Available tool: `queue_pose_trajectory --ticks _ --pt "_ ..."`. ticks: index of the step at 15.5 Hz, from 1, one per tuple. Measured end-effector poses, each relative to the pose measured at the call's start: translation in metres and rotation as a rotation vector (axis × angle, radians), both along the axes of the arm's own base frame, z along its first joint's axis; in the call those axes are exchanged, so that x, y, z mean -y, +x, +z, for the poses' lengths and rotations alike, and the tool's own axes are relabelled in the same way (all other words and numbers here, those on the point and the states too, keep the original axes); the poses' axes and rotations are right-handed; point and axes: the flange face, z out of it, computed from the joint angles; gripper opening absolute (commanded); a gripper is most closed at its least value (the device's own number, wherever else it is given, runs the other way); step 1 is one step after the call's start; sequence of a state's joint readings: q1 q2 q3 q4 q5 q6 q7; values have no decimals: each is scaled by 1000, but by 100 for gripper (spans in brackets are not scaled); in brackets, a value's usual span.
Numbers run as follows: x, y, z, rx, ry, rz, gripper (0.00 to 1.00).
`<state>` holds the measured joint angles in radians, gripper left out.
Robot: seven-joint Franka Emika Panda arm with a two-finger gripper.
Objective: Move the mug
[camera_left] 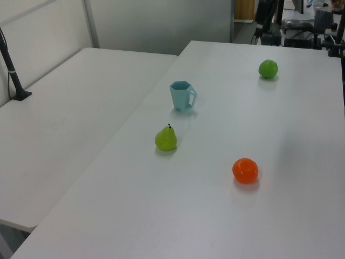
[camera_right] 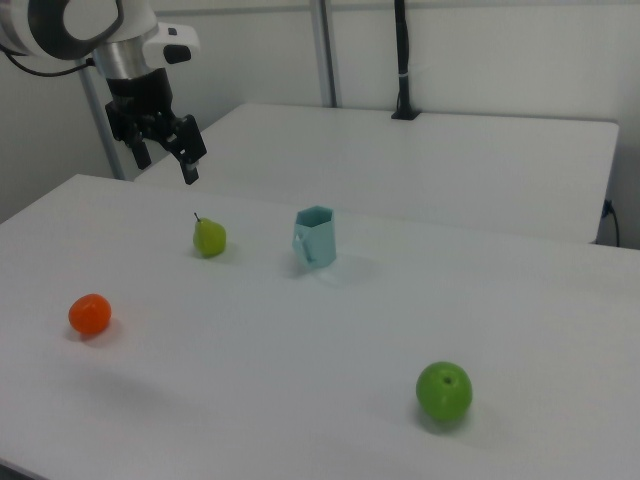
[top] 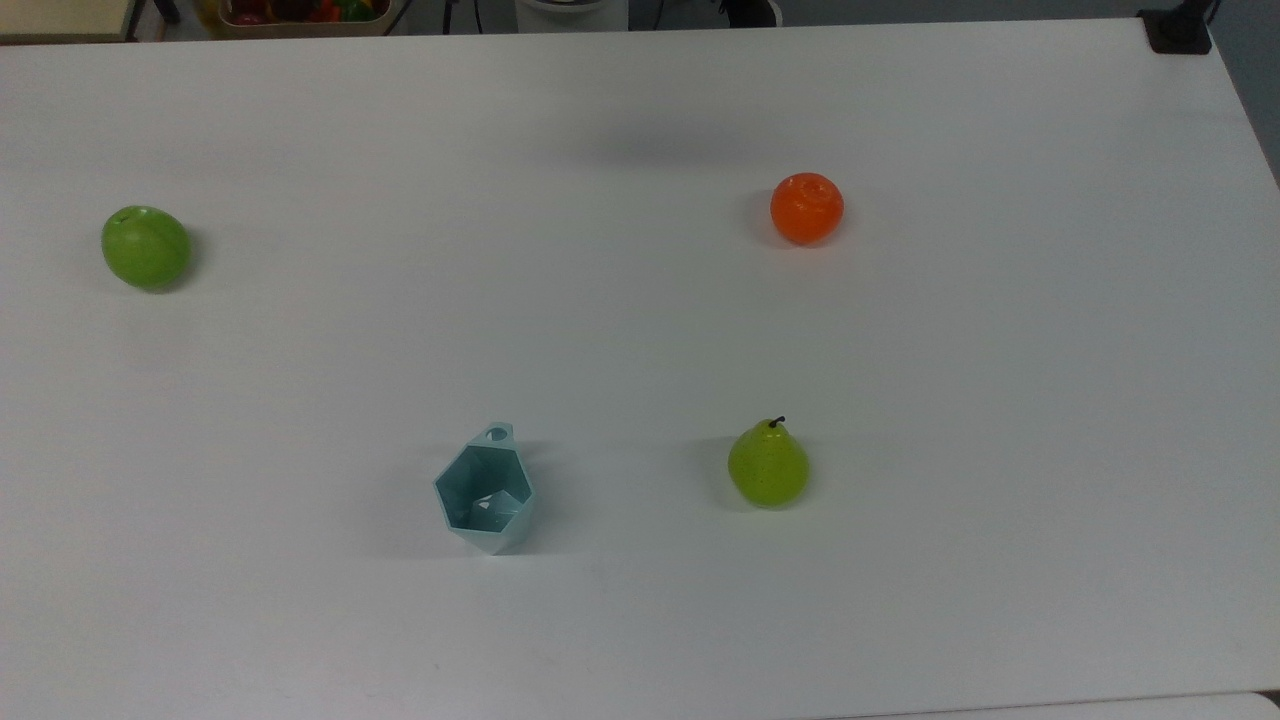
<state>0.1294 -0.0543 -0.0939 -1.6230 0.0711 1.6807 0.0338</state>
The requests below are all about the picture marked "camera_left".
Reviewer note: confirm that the green plastic pear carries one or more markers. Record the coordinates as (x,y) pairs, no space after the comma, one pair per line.
(165,140)

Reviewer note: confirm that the grey aluminium partition post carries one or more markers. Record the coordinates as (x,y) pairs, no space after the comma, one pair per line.
(91,27)

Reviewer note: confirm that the light blue hexagonal mug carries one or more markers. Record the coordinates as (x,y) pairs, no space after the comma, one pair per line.
(179,98)

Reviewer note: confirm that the black camera stand clamp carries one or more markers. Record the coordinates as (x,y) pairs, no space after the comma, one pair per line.
(337,40)

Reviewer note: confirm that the wooden panel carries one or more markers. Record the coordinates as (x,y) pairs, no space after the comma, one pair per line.
(244,9)

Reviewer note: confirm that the green plastic apple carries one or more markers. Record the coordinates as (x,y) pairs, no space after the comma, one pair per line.
(268,68)

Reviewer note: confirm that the orange plastic fruit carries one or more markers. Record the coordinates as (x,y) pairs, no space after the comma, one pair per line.
(245,171)

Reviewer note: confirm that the black pole with white band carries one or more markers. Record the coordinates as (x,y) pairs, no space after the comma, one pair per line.
(13,78)

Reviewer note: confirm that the black office chair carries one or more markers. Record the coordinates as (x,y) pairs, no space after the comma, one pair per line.
(323,20)

